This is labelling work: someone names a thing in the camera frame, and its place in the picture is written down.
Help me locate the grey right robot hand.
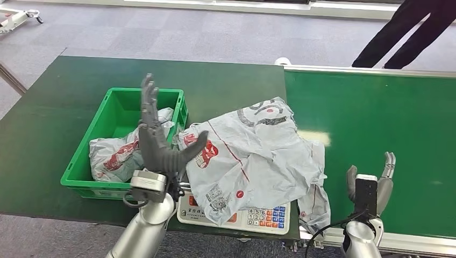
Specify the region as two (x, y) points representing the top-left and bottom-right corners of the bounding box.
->
(346, 152), (397, 217)

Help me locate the white electronic scale steel tray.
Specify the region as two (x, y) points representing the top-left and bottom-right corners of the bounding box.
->
(177, 123), (291, 236)

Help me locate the green conveyor belt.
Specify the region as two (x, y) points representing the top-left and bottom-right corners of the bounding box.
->
(274, 56), (456, 257)

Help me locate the white wheeled cart frame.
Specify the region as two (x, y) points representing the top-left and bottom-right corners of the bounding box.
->
(0, 8), (44, 34)

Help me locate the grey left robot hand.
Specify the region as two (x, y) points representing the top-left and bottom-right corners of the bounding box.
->
(138, 73), (209, 175)

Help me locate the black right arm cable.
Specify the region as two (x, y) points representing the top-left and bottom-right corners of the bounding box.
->
(304, 210), (369, 258)

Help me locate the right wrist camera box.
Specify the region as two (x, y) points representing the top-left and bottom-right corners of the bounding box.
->
(354, 174), (379, 218)

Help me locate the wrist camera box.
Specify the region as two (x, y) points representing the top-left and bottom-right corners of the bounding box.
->
(354, 174), (379, 218)
(130, 170), (167, 204)

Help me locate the large grey plastic mailer package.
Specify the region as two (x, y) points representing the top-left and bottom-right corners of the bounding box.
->
(176, 97), (323, 227)

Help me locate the dark green table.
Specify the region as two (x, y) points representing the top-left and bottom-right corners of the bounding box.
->
(0, 55), (302, 241)

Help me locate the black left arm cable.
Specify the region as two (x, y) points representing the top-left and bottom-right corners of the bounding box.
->
(123, 173), (186, 210)

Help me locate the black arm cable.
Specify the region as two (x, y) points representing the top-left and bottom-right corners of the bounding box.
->
(304, 210), (369, 258)
(123, 173), (186, 210)

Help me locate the small crumpled grey mailer package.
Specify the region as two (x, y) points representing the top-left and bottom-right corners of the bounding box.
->
(298, 142), (332, 237)

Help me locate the person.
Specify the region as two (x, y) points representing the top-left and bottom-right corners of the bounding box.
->
(352, 0), (456, 70)

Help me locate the grey mailer package red print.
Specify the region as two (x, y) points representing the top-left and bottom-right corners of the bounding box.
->
(89, 107), (175, 183)

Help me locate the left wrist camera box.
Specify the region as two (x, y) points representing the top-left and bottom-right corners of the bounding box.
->
(130, 170), (167, 204)

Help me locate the green plastic crate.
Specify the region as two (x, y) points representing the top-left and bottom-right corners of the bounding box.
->
(60, 87), (189, 200)

